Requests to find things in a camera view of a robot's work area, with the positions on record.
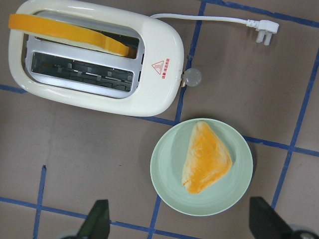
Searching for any light green round plate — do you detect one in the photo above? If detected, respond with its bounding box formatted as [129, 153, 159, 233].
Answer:
[150, 119, 253, 217]

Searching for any white power cable with plug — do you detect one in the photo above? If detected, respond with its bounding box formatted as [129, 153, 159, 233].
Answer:
[150, 13, 280, 46]

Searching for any orange toast slice in toaster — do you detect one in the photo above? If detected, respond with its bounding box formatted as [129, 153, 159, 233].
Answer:
[8, 13, 137, 58]

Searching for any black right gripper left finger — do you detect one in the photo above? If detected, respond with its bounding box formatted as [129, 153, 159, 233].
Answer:
[76, 199, 110, 239]

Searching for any cream white two-slot toaster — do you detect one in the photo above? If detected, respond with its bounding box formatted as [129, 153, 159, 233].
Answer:
[8, 0, 184, 117]

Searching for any triangular toast on plate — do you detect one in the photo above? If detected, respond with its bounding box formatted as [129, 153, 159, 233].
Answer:
[181, 121, 232, 194]

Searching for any translucent round toaster lever knob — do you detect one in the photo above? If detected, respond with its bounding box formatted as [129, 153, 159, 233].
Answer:
[181, 68, 202, 87]

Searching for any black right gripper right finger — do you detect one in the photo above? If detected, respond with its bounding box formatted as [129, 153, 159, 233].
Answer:
[249, 197, 297, 239]

